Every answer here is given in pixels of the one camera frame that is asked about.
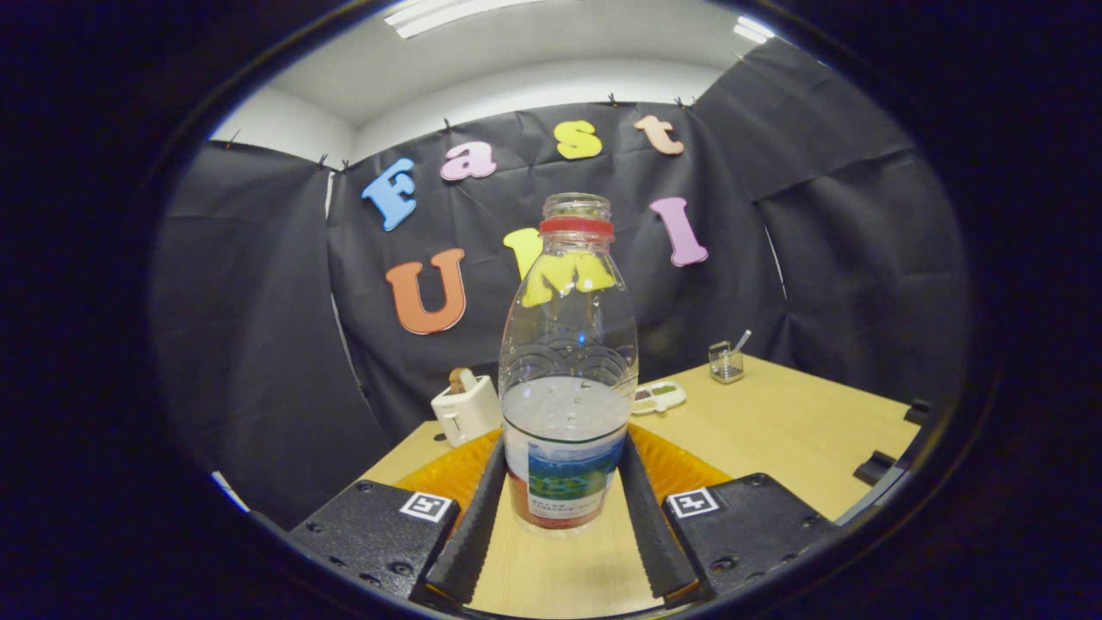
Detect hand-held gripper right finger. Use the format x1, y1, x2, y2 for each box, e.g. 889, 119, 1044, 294
617, 429, 842, 609

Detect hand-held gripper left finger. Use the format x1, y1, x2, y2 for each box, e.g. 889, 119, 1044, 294
288, 429, 509, 609

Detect clear plastic juice bottle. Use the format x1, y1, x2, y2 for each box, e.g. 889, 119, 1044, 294
498, 193, 640, 539

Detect white toaster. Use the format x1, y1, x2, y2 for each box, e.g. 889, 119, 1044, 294
430, 373, 503, 449

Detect white divided dish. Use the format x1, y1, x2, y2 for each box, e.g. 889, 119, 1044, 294
631, 381, 688, 416

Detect wooden table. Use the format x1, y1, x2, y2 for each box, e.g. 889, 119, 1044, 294
357, 353, 922, 619

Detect small clear square jar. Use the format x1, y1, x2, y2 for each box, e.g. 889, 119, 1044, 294
709, 341, 745, 384

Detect black backdrop cloth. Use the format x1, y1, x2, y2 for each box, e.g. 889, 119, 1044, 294
151, 39, 974, 530

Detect long ceiling light panel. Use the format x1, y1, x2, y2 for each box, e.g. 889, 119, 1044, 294
383, 0, 552, 40

